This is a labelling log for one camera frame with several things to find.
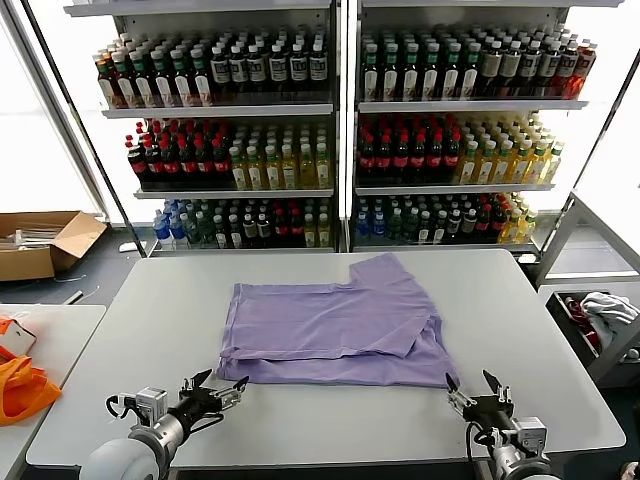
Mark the grey metal frame stand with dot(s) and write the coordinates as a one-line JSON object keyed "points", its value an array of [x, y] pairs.
{"points": [[560, 240]]}

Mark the small white floor object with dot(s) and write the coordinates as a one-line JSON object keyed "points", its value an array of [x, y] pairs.
{"points": [[131, 246], [526, 258]]}

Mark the black slanted window bar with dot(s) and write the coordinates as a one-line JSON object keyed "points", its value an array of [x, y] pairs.
{"points": [[605, 130], [78, 117]]}

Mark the black storage crate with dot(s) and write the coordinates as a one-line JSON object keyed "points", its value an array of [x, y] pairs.
{"points": [[560, 317]]}

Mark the dark drink bottle white label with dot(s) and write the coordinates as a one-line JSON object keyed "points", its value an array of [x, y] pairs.
{"points": [[239, 67], [220, 67], [317, 65], [440, 229], [220, 232], [235, 232], [425, 229], [278, 65], [298, 65], [256, 67]]}

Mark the grey metal shelving rack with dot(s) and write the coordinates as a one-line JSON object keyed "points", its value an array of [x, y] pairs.
{"points": [[470, 106], [220, 110]]}

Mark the clear green water bottle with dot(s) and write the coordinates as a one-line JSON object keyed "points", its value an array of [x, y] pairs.
{"points": [[395, 226], [192, 229], [206, 229], [410, 226]]}

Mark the white box orange edge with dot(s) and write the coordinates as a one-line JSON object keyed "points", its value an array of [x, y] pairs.
{"points": [[22, 341]]}

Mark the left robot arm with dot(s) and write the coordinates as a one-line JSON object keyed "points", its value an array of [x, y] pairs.
{"points": [[125, 460]]}

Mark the orange fabric bag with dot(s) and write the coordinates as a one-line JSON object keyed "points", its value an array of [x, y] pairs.
{"points": [[25, 390]]}

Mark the dark tea bottle green label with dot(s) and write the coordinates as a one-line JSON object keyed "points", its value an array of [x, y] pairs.
{"points": [[470, 75], [371, 75], [411, 75], [451, 75], [182, 76], [123, 80], [431, 75], [391, 75], [142, 77], [201, 75], [162, 77]]}

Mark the dark drink bottle beige label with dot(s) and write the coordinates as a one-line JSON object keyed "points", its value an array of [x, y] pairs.
{"points": [[264, 229], [530, 70], [549, 70], [469, 223], [511, 70], [454, 224], [250, 229], [492, 70]]}

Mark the cola bottle red cap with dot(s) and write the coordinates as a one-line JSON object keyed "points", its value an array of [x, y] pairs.
{"points": [[435, 157], [151, 160], [367, 157], [418, 157], [168, 160], [220, 160], [281, 227], [186, 160], [135, 162], [202, 160], [296, 227], [384, 157], [401, 157], [452, 155], [498, 220], [483, 221]]}

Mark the red crumpled garment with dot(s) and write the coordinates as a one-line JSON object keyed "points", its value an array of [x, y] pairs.
{"points": [[580, 311]]}

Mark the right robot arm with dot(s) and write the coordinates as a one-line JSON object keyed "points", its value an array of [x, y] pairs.
{"points": [[510, 462]]}

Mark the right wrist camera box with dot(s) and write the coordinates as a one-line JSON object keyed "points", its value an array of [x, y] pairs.
{"points": [[530, 431]]}

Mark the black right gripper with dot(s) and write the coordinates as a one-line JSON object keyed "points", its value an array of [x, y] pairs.
{"points": [[490, 411]]}

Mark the blue label water bottle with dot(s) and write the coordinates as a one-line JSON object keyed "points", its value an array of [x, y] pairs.
{"points": [[161, 231], [362, 225], [378, 226], [176, 229]]}

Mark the open cardboard box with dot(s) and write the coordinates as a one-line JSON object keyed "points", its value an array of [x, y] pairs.
{"points": [[75, 240]]}

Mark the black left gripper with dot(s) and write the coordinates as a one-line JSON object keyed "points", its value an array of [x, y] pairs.
{"points": [[195, 410]]}

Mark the white packing pieces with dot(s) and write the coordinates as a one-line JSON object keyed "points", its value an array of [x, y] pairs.
{"points": [[35, 235]]}

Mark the small grey floor bar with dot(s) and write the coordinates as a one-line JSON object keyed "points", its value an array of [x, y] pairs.
{"points": [[75, 297]]}

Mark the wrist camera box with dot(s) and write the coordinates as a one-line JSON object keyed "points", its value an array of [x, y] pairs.
{"points": [[530, 431], [150, 400]]}

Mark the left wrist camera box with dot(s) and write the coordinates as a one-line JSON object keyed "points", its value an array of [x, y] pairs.
{"points": [[150, 400]]}

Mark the purple t-shirt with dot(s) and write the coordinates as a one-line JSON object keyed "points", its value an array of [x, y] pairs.
{"points": [[325, 325]]}

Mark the white crumpled garment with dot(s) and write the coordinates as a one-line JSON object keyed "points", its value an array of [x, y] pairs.
{"points": [[607, 310]]}

